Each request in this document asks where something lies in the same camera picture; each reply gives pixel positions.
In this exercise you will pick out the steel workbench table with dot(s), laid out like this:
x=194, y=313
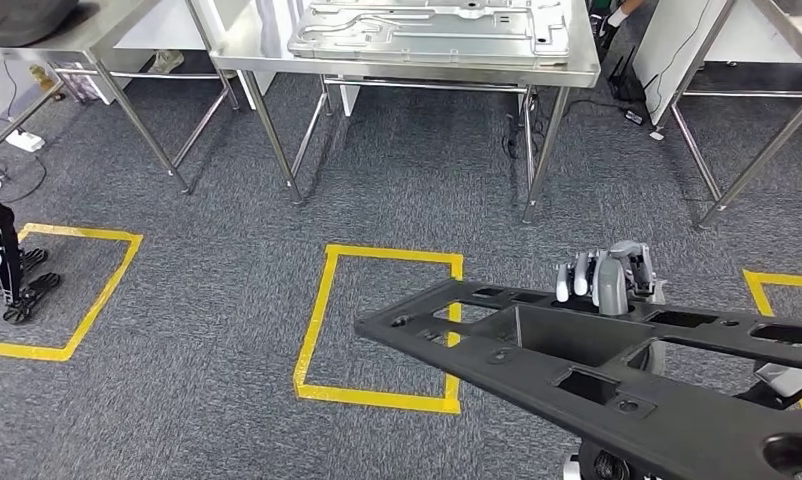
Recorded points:
x=408, y=74

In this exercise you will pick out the black floor bag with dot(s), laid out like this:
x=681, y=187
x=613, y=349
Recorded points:
x=626, y=79

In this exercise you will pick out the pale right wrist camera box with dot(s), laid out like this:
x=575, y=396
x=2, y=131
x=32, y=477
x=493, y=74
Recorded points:
x=788, y=381

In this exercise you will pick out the black ribbed plastic part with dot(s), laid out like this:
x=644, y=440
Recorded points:
x=17, y=20

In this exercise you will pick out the black plastic plate part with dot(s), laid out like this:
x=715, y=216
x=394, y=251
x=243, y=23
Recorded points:
x=540, y=391

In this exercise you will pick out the white power strip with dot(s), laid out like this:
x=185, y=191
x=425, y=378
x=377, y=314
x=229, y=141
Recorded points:
x=24, y=140

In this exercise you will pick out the yellow floor tape marking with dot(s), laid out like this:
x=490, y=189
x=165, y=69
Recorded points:
x=374, y=397
x=785, y=279
x=76, y=232

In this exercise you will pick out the stamped sheet metal panel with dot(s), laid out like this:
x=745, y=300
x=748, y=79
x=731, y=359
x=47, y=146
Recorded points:
x=427, y=36

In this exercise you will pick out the steel frame table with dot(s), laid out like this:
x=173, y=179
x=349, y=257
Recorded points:
x=798, y=33
x=109, y=26

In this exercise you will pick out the black humanoid robot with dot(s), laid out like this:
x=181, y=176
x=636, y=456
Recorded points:
x=3, y=258

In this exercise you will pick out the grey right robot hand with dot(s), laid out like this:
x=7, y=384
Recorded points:
x=613, y=285

